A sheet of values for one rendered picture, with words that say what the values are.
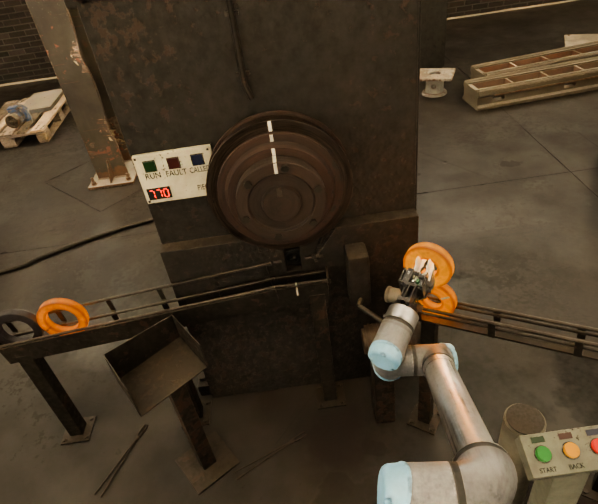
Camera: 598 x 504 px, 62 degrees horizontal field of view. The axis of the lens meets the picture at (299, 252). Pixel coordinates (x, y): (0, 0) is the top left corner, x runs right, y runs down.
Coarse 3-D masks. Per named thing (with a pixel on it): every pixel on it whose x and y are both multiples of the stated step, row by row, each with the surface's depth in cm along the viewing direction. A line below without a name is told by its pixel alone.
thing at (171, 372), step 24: (144, 336) 174; (168, 336) 181; (192, 336) 168; (120, 360) 171; (144, 360) 178; (168, 360) 176; (192, 360) 174; (120, 384) 165; (144, 384) 170; (168, 384) 168; (144, 408) 163; (192, 408) 185; (192, 432) 191; (192, 456) 211; (216, 456) 210; (192, 480) 203; (216, 480) 202
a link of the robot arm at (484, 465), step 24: (432, 360) 136; (456, 360) 140; (432, 384) 128; (456, 384) 122; (456, 408) 111; (456, 432) 104; (480, 432) 102; (456, 456) 96; (480, 456) 92; (504, 456) 93; (480, 480) 87; (504, 480) 88
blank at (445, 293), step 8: (440, 288) 164; (448, 288) 164; (440, 296) 166; (448, 296) 164; (456, 296) 166; (424, 304) 172; (432, 304) 172; (440, 304) 171; (448, 304) 166; (456, 304) 167
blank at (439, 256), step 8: (416, 248) 150; (424, 248) 149; (432, 248) 148; (440, 248) 149; (408, 256) 154; (416, 256) 152; (424, 256) 151; (432, 256) 149; (440, 256) 148; (448, 256) 148; (408, 264) 156; (440, 264) 149; (448, 264) 148; (440, 272) 151; (448, 272) 149; (440, 280) 153; (448, 280) 151
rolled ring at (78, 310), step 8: (48, 304) 184; (56, 304) 184; (64, 304) 185; (72, 304) 186; (80, 304) 189; (40, 312) 186; (72, 312) 187; (80, 312) 188; (40, 320) 188; (48, 320) 191; (80, 320) 190; (88, 320) 193; (48, 328) 191; (56, 328) 193; (64, 328) 194; (72, 328) 194
